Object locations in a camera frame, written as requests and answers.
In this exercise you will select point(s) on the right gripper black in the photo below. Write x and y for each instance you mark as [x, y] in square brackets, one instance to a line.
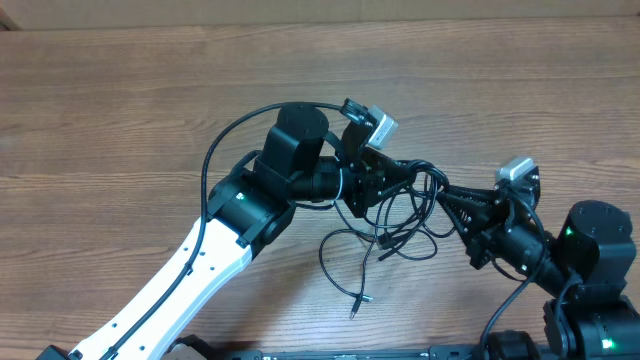
[485, 222]

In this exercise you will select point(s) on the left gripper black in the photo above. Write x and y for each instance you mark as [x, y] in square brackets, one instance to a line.
[369, 187]

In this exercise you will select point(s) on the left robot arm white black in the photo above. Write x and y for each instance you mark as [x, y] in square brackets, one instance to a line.
[302, 163]

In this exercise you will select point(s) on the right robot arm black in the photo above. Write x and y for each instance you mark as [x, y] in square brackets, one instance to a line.
[583, 268]

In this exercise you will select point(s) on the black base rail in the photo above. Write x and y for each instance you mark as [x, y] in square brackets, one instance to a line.
[194, 348]

